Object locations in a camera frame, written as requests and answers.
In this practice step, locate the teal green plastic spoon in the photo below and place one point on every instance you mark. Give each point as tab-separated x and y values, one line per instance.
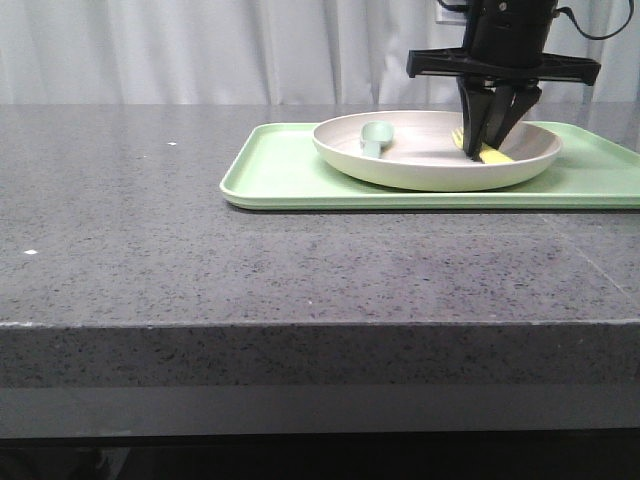
375	137

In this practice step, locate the yellow plastic fork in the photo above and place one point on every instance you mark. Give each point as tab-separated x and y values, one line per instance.
486	155

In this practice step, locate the beige round plate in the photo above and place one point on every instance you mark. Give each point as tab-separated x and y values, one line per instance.
423	156

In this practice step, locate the white pleated curtain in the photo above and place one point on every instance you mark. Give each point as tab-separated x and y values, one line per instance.
220	52

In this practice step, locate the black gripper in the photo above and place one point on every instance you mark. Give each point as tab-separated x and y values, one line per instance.
503	41

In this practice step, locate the light green rectangular tray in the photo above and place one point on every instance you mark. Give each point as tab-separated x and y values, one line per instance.
279	168

